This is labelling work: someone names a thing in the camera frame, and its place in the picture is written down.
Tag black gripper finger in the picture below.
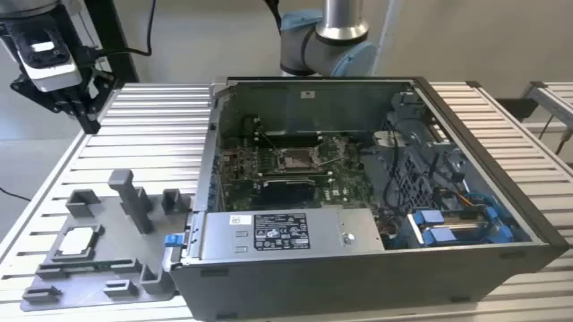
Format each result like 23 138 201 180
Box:
10 71 91 135
87 68 118 135

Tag silver square CPU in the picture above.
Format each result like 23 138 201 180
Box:
58 227 98 256

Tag RAM slot with white clips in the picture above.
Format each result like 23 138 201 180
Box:
257 170 333 180
254 131 322 141

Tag CPU socket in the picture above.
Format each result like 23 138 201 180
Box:
276 147 322 171

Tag grey parts rack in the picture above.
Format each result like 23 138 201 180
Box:
21 169 194 313

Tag blue case latch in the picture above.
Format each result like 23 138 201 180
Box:
163 233 186 250

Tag green RAM stick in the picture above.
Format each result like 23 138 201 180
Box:
39 258 137 271

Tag silver power supply unit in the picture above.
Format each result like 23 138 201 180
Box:
200 208 388 262

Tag black graphics card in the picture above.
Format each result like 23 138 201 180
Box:
260 178 317 207

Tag green motherboard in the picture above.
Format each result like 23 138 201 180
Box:
214 132 383 215

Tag grey drive cage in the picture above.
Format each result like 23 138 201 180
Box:
361 89 455 216

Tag black open PC case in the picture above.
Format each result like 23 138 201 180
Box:
171 75 571 322

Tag hard disk in blue carrier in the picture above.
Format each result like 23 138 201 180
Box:
421 223 517 245
408 205 501 229

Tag slatted metal side table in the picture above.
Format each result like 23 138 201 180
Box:
523 80 573 135

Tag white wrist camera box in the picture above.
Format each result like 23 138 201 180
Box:
7 22 86 93

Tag black frame post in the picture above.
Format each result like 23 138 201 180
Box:
83 0 141 85

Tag black camera cable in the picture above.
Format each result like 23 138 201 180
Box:
97 0 158 57

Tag black floor cable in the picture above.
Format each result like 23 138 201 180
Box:
0 186 33 203

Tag thin wire locking lever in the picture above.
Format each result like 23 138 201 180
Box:
261 131 285 157

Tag metal socket cover frame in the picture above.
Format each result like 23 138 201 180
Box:
312 139 349 167

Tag black wire loop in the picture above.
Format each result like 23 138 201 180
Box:
383 115 443 211

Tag orange and yellow wires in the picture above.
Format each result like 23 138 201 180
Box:
441 189 479 209

